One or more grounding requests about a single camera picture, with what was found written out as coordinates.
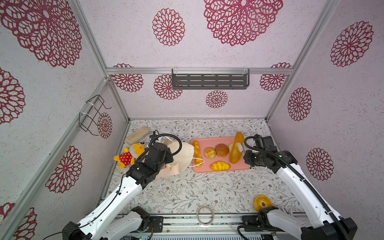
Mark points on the yellow plush toy red dress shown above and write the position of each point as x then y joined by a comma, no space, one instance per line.
129,156

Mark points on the small round glazed bun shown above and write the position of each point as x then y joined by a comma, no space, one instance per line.
210,153

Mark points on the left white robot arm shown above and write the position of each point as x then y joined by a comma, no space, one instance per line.
100,224

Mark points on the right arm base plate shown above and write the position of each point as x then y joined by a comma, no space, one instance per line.
251,223

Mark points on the round orange fake bun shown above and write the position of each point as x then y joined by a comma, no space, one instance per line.
222,150

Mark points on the long twisted fake bread stick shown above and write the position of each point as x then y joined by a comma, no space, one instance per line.
197,155

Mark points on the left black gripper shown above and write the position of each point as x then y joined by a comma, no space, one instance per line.
168,159

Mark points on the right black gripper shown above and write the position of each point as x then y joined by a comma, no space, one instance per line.
246,157

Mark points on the orange fake baguette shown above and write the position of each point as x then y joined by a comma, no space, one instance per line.
235,154

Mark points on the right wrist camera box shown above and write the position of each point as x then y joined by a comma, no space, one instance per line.
265,143

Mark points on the grey wall shelf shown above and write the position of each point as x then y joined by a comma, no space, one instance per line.
189,81

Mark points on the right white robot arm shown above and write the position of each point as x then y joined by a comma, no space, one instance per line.
322,221

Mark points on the steel tongs cream tips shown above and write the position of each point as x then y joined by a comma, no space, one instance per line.
241,147

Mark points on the pink plastic tray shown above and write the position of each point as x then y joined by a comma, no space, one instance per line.
213,142

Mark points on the clear tape roll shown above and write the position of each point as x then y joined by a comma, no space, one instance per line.
205,216

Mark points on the yellow fake croissant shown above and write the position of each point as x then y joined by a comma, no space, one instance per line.
220,166

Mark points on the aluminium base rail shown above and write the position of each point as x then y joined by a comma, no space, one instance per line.
203,227

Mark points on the white paper bag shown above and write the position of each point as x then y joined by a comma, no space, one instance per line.
182,160

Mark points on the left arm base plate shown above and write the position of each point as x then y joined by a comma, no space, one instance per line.
151,224

